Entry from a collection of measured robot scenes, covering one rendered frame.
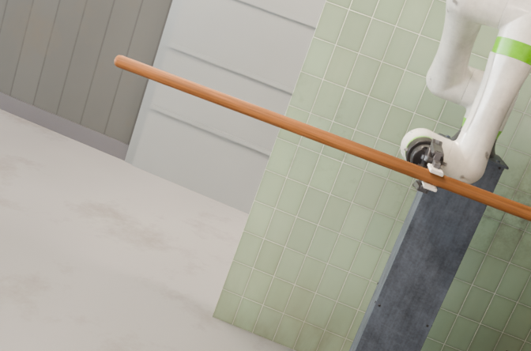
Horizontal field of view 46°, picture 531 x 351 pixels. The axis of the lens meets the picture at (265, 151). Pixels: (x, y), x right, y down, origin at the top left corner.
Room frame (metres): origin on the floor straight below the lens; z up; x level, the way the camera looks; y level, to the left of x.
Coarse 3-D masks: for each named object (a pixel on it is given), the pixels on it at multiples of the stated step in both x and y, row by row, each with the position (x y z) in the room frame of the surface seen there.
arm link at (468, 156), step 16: (496, 64) 1.70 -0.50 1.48; (512, 64) 1.68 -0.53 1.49; (528, 64) 1.69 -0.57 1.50; (496, 80) 1.69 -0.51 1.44; (512, 80) 1.68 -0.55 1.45; (480, 96) 1.70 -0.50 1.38; (496, 96) 1.68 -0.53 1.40; (512, 96) 1.69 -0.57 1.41; (480, 112) 1.68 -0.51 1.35; (496, 112) 1.68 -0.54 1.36; (464, 128) 1.70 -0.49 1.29; (480, 128) 1.67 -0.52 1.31; (496, 128) 1.68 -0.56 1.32; (464, 144) 1.68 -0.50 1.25; (480, 144) 1.67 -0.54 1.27; (448, 160) 1.66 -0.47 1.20; (464, 160) 1.66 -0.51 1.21; (480, 160) 1.66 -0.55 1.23; (464, 176) 1.66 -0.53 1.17; (480, 176) 1.67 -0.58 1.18
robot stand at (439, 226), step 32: (416, 192) 2.17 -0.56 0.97; (448, 192) 1.97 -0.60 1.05; (416, 224) 1.97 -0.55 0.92; (448, 224) 1.96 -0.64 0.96; (416, 256) 1.97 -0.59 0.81; (448, 256) 1.95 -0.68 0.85; (384, 288) 1.98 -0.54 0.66; (416, 288) 1.96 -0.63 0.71; (448, 288) 1.95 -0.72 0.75; (384, 320) 1.97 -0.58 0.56; (416, 320) 1.95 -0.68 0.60
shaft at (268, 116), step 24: (144, 72) 1.42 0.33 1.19; (216, 96) 1.41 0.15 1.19; (264, 120) 1.40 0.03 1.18; (288, 120) 1.39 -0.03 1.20; (336, 144) 1.38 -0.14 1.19; (360, 144) 1.39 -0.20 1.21; (408, 168) 1.36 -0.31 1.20; (456, 192) 1.35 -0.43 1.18; (480, 192) 1.35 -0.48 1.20; (528, 216) 1.33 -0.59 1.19
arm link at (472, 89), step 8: (480, 72) 2.05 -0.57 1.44; (472, 80) 2.03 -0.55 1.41; (480, 80) 2.02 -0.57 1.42; (472, 88) 2.02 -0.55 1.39; (464, 96) 2.03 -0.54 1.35; (472, 96) 2.02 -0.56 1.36; (464, 104) 2.05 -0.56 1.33; (472, 104) 2.03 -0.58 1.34; (512, 104) 2.02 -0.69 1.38; (464, 120) 2.05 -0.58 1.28; (504, 120) 2.01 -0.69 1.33
